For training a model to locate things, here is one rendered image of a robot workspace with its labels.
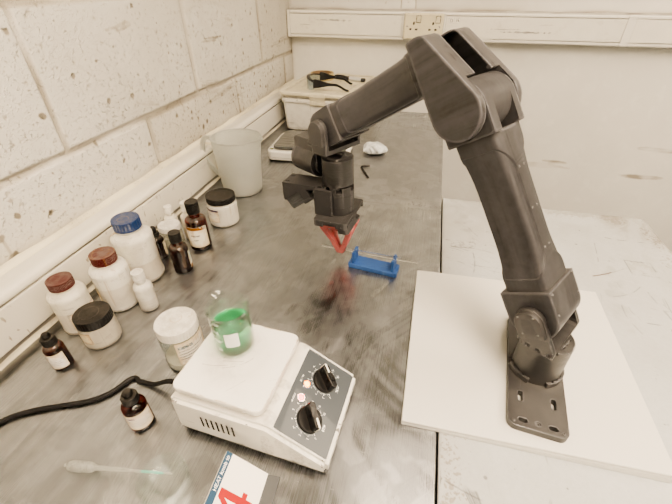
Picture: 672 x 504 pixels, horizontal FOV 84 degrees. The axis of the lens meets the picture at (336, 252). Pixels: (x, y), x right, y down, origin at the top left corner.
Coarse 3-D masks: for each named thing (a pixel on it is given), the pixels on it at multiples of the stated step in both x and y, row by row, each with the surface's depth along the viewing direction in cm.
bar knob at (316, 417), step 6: (312, 402) 45; (306, 408) 45; (312, 408) 44; (300, 414) 44; (306, 414) 45; (312, 414) 44; (318, 414) 44; (300, 420) 44; (306, 420) 44; (312, 420) 43; (318, 420) 43; (300, 426) 44; (306, 426) 44; (312, 426) 43; (318, 426) 43; (306, 432) 44; (312, 432) 44
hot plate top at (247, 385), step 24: (264, 336) 50; (288, 336) 50; (192, 360) 47; (216, 360) 47; (240, 360) 47; (264, 360) 47; (288, 360) 47; (192, 384) 44; (216, 384) 44; (240, 384) 44; (264, 384) 44; (240, 408) 42; (264, 408) 42
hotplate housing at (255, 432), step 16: (304, 352) 51; (288, 368) 48; (288, 384) 47; (352, 384) 52; (176, 400) 45; (192, 400) 44; (272, 400) 44; (192, 416) 46; (208, 416) 44; (224, 416) 43; (240, 416) 43; (256, 416) 43; (272, 416) 43; (208, 432) 47; (224, 432) 45; (240, 432) 44; (256, 432) 43; (272, 432) 42; (336, 432) 46; (256, 448) 45; (272, 448) 44; (288, 448) 43; (304, 448) 42; (304, 464) 44; (320, 464) 43
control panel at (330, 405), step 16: (304, 368) 49; (336, 368) 51; (288, 400) 45; (304, 400) 46; (320, 400) 47; (336, 400) 48; (288, 416) 44; (336, 416) 47; (288, 432) 43; (304, 432) 44; (320, 432) 45; (320, 448) 43
